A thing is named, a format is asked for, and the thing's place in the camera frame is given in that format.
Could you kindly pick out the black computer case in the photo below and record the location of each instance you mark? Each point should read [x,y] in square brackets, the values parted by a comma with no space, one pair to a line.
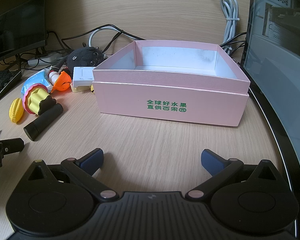
[277,67]

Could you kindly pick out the white power strip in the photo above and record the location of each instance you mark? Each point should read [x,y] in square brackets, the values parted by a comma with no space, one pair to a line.
[43,60]

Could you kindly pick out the yellow corn toy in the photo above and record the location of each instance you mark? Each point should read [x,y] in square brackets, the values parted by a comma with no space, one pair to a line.
[16,111]

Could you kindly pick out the white battery holder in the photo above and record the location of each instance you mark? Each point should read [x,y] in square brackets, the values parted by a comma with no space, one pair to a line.
[81,76]

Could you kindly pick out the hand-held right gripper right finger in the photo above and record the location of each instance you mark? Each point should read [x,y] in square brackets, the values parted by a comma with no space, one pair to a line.
[211,162]

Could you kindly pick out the black plush toy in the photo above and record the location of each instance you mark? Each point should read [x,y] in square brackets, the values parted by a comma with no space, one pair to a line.
[83,56]

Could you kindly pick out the black keyboard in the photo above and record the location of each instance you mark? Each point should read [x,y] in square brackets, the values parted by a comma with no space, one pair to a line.
[2,82]

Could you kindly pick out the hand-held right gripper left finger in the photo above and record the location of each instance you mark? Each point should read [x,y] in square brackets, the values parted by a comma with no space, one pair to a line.
[93,161]

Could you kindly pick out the pink cardboard box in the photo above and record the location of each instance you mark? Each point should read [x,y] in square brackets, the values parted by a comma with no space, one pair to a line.
[165,100]

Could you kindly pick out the orange pumpkin toy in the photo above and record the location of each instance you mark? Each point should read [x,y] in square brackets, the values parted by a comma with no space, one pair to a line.
[63,81]

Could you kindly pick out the small white red charm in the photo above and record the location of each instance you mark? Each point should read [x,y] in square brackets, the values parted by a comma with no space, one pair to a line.
[53,76]

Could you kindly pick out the wooden desktop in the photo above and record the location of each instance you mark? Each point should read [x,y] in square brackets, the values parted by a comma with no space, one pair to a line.
[152,140]

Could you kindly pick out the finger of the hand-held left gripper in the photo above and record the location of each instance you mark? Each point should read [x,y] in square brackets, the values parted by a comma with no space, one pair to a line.
[12,146]

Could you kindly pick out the black monitor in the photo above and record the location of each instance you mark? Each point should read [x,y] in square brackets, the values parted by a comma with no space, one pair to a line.
[15,17]

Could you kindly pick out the black cylinder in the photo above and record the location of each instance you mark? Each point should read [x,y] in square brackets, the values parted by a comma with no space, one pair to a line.
[43,121]

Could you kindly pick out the blue face mask packet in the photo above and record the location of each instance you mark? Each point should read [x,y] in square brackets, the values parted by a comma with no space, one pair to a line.
[35,80]

